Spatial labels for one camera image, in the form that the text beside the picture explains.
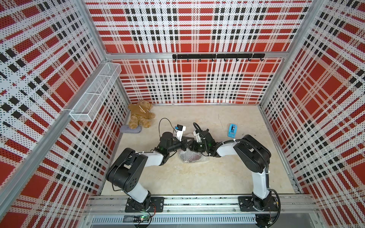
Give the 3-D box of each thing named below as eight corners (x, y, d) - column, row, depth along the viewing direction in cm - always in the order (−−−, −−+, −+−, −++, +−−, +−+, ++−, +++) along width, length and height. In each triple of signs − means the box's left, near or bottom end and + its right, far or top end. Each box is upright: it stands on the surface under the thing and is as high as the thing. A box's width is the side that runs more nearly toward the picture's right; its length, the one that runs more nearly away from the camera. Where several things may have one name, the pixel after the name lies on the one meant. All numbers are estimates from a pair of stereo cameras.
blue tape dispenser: (227, 136, 102) (228, 134, 99) (229, 126, 109) (230, 123, 106) (234, 138, 102) (236, 135, 98) (236, 127, 108) (237, 124, 105)
